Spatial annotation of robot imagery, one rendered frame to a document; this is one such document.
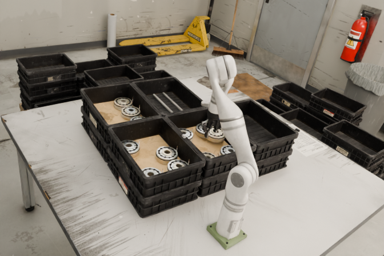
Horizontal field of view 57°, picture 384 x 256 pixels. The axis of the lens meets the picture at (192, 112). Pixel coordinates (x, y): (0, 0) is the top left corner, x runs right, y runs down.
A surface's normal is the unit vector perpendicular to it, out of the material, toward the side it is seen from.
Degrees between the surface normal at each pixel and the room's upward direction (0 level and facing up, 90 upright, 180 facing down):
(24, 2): 90
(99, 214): 0
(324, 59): 90
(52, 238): 0
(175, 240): 0
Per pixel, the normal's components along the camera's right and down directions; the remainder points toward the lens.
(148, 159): 0.14, -0.86
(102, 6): 0.61, 0.47
